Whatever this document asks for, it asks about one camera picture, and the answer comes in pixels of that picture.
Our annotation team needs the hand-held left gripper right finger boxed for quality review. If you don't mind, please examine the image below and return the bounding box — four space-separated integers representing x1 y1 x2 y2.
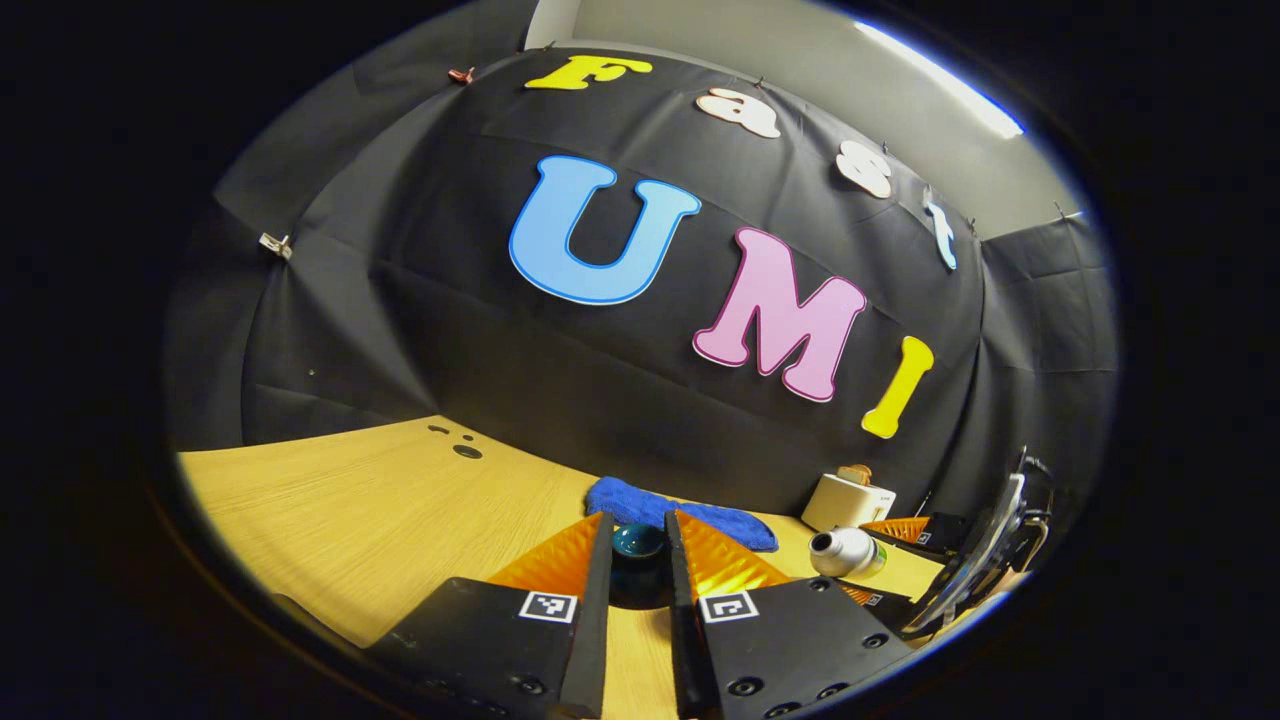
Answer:
665 510 913 720

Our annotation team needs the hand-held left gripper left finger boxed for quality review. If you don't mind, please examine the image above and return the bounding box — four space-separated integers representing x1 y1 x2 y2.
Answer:
365 512 615 720

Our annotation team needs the silver green water bottle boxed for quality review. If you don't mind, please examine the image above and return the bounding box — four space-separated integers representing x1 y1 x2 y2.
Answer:
808 527 889 581

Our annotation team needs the white toaster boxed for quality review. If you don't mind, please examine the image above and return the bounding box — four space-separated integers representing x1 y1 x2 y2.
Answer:
800 473 898 533

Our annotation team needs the blue towel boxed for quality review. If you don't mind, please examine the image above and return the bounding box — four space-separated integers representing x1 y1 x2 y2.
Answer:
585 476 779 553

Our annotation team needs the black backdrop cloth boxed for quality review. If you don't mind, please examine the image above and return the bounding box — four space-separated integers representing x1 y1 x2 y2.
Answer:
165 45 1119 521

